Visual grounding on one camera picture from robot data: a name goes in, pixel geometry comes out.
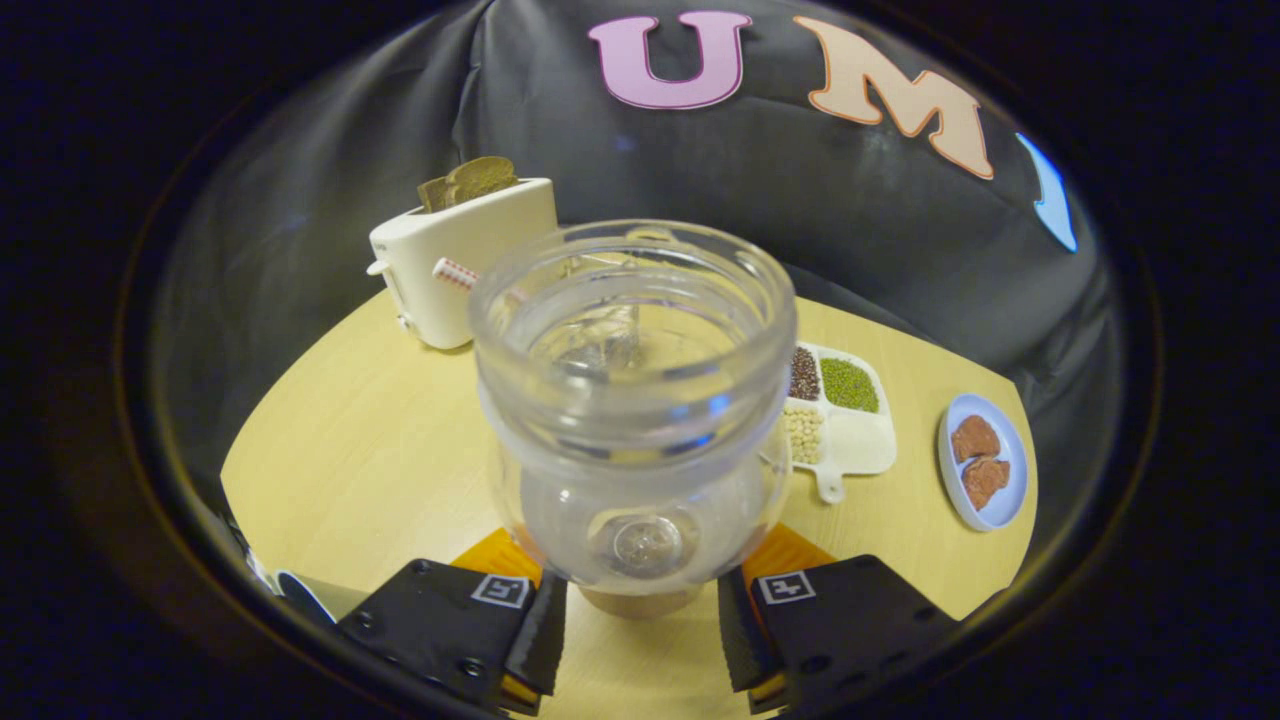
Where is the brown bread slice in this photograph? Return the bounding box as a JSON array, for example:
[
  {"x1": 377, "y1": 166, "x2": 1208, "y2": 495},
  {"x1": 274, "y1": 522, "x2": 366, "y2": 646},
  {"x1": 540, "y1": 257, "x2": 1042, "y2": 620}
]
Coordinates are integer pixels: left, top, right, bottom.
[{"x1": 417, "y1": 156, "x2": 521, "y2": 213}]

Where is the black backdrop cloth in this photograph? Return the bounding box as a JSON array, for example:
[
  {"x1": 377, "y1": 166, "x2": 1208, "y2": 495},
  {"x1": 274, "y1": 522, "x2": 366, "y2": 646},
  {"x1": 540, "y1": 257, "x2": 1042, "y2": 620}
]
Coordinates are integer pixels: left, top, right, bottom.
[{"x1": 150, "y1": 0, "x2": 1121, "y2": 601}]

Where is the white toaster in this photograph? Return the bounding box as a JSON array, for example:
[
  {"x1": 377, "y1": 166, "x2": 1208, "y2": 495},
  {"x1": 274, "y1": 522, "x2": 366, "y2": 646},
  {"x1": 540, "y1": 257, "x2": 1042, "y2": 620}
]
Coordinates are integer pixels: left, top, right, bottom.
[{"x1": 367, "y1": 178, "x2": 559, "y2": 351}]

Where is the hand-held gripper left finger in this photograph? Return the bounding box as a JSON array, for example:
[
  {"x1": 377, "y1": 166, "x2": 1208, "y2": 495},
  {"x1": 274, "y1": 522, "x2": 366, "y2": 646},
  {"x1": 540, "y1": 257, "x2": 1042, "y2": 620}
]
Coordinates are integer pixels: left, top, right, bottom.
[{"x1": 335, "y1": 528, "x2": 569, "y2": 716}]

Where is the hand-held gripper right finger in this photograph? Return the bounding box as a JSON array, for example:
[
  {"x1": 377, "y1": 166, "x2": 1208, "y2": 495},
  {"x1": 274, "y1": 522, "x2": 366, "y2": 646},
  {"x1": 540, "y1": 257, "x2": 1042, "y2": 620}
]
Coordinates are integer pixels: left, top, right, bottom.
[{"x1": 717, "y1": 522, "x2": 961, "y2": 716}]

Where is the blue plate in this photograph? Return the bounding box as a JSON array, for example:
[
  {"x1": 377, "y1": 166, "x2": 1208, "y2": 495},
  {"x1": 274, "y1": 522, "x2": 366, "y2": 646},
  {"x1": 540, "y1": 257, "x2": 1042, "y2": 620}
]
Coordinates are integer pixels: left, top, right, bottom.
[{"x1": 937, "y1": 393, "x2": 1029, "y2": 532}]

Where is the pale blue cup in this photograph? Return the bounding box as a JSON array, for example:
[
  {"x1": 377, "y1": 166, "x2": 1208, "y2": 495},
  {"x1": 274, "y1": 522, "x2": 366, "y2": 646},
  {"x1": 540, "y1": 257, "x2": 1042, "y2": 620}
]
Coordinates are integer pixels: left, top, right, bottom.
[{"x1": 272, "y1": 568, "x2": 371, "y2": 626}]

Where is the clear glass bottle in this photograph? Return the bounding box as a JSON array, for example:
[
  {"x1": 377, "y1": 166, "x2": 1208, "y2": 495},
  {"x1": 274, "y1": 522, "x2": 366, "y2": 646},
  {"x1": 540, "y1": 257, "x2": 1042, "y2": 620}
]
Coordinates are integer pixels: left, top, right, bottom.
[{"x1": 468, "y1": 220, "x2": 798, "y2": 598}]

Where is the brown meat piece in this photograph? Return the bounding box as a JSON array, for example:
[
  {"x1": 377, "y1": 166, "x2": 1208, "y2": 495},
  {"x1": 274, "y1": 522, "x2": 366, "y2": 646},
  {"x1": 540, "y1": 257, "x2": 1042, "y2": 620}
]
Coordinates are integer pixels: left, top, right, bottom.
[
  {"x1": 950, "y1": 415, "x2": 1002, "y2": 463},
  {"x1": 962, "y1": 457, "x2": 1012, "y2": 511}
]

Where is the white divided bean tray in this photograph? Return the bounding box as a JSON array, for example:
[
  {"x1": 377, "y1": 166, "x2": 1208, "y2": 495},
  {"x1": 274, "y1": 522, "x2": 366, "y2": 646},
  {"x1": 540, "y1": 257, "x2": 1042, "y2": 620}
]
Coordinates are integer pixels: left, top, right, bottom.
[{"x1": 765, "y1": 343, "x2": 898, "y2": 504}]

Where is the wooden table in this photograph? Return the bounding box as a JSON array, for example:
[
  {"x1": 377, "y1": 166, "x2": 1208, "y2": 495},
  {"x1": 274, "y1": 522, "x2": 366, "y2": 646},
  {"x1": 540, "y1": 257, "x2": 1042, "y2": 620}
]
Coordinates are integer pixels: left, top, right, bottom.
[{"x1": 220, "y1": 290, "x2": 1039, "y2": 720}]

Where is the round brown coaster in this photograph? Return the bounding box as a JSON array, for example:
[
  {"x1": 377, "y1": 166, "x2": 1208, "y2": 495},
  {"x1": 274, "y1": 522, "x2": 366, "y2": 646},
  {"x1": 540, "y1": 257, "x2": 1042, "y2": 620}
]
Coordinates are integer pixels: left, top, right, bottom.
[{"x1": 578, "y1": 585, "x2": 701, "y2": 619}]

